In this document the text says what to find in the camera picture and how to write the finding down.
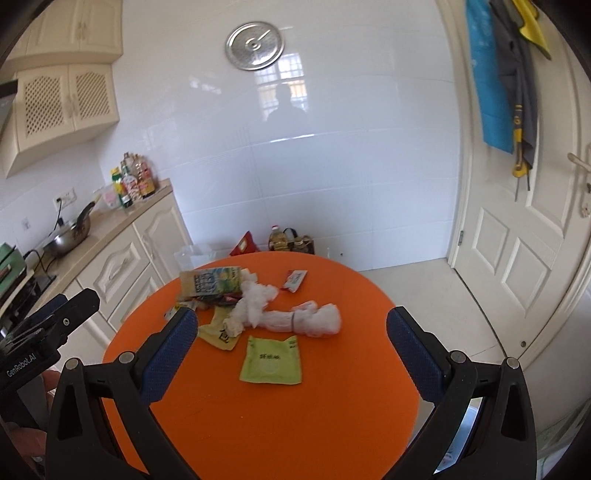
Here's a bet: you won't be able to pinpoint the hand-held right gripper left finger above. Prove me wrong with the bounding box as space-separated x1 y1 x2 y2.
44 306 200 480

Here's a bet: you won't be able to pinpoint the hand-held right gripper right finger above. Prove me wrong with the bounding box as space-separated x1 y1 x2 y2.
386 305 539 480

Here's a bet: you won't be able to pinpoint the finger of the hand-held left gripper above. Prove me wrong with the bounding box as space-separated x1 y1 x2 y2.
25 294 70 326
28 288 101 357

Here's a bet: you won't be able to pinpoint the green sachet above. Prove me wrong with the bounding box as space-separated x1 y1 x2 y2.
239 335 303 385

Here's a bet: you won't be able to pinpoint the banded white tissue bundle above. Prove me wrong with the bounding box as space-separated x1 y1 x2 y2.
263 300 342 339

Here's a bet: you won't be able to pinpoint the red white snack packet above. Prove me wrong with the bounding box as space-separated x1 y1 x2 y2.
281 270 308 294

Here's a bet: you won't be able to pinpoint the person's left hand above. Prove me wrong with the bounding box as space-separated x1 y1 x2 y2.
4 369 63 469

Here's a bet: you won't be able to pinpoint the black stove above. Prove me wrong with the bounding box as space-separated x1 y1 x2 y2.
0 270 58 324

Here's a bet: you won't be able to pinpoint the yellow packet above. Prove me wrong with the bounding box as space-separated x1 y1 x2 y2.
198 307 241 352

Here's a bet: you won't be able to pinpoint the green kitchen appliance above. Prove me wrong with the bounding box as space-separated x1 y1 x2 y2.
0 243 26 289

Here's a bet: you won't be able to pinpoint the cream base cabinets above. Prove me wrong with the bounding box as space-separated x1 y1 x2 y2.
28 179 195 352

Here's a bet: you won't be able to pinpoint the metal wok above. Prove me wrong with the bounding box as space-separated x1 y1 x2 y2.
42 202 96 256

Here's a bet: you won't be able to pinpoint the dark crumpled wrapper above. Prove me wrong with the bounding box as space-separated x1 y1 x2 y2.
178 295 241 310

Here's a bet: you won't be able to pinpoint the brown green drink pouch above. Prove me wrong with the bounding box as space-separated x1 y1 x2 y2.
178 266 244 303

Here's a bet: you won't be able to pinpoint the clear plastic container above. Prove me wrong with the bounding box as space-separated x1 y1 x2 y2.
174 244 214 282

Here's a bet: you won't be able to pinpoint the orange round table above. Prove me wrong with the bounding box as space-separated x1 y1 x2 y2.
102 251 421 480

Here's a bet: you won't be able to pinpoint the pink white plastic bag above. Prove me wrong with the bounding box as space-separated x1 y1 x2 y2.
95 187 122 213

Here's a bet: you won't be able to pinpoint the red white rice bag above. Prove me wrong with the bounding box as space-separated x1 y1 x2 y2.
229 231 260 256

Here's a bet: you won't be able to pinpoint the cluster of condiment bottles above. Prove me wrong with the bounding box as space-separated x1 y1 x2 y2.
110 152 158 208

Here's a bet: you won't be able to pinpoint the white panel door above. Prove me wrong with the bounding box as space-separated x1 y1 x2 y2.
445 0 591 370

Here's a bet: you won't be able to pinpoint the cream lattice door cabinet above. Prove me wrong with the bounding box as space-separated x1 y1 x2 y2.
2 62 121 178

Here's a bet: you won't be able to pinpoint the range hood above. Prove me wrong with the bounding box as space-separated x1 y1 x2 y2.
0 78 19 139

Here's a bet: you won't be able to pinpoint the blue apron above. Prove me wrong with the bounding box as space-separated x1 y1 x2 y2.
465 0 515 155

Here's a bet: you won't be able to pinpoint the grey apron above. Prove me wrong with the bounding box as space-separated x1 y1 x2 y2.
489 0 539 204

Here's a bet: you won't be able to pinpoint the round metal lid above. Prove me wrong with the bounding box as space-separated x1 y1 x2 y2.
225 21 284 71

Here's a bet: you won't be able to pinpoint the yellow cloth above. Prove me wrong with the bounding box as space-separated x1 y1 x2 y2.
517 0 552 61

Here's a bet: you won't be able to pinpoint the cream wall cabinet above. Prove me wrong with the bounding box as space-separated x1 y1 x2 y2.
2 0 124 72

